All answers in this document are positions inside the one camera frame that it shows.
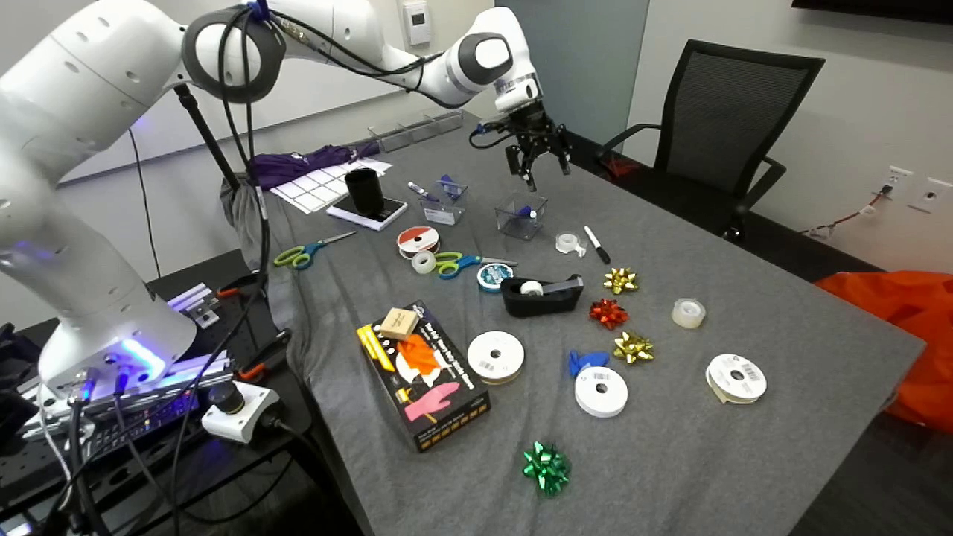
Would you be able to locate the black cart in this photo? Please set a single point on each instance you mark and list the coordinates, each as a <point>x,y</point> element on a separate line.
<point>247,488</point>

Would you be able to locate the black tape dispenser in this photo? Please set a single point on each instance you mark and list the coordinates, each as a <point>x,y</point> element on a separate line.
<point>541,299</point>

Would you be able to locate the frosted tape roll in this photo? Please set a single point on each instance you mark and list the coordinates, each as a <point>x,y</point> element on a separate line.
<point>688,315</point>

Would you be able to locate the small clear tape dispenser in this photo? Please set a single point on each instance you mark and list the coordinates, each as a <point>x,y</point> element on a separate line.
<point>569,245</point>

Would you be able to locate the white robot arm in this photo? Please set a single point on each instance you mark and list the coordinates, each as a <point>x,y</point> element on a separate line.
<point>100,60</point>

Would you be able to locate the black and white marker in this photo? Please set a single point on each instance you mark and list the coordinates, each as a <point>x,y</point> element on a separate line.
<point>596,245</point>

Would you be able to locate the dark box of craft supplies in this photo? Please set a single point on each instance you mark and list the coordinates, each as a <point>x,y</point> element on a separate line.
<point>421,382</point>

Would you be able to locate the black stand pole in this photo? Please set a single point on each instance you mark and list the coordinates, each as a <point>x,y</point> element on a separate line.
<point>210,138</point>

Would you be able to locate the clear tape roll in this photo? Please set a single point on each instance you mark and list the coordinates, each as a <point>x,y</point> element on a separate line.
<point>423,264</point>

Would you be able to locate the black office chair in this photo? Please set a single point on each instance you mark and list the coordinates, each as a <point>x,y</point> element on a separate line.
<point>733,109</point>

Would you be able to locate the black wall screen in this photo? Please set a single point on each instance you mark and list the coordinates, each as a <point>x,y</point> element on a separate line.
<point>873,7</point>

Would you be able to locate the gold gift bow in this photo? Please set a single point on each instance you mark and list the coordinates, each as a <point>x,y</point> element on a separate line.
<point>620,282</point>
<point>631,351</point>

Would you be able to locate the blue gift bow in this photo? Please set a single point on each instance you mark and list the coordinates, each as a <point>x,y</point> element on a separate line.
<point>584,363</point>

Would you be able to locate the white and red ribbon spool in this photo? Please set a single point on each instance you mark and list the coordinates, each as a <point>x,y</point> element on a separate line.
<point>417,239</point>

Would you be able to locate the robot base plate with light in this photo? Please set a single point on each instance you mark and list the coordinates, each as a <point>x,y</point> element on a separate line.
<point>149,382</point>

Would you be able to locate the purple and white marker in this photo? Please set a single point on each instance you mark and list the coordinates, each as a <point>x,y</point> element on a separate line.
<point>417,188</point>

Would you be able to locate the grey tablecloth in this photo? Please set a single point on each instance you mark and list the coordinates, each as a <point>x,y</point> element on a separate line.
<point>675,449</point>

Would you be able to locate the red gift bow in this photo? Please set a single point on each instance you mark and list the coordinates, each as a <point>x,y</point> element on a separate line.
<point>608,315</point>

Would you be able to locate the white wall plate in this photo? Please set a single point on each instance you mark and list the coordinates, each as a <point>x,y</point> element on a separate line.
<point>935,194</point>

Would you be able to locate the green and blue scissors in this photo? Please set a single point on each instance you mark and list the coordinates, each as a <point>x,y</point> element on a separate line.
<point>451,266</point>

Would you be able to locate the black cup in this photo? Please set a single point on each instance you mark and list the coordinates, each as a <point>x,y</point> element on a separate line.
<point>365,194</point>

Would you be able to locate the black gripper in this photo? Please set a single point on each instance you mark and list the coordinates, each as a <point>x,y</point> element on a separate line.
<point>535,133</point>

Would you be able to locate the white box with black knob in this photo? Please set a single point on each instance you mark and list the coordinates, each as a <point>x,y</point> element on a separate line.
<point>238,410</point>

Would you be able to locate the orange bag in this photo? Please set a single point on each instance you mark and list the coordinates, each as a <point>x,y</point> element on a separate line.
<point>895,330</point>

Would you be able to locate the green gift bow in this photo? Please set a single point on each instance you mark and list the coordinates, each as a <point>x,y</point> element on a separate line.
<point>545,468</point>

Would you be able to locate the round Ice Breakers tin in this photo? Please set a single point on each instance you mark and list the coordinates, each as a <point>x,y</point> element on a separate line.
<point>491,275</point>

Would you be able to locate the white wall outlet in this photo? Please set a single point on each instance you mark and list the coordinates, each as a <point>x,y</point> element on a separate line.
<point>899,179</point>

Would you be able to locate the white label sheet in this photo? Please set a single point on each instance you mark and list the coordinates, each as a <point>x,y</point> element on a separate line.
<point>314,188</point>

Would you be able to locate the silver clamp device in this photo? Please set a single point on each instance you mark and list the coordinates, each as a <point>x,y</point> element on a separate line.
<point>195,306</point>

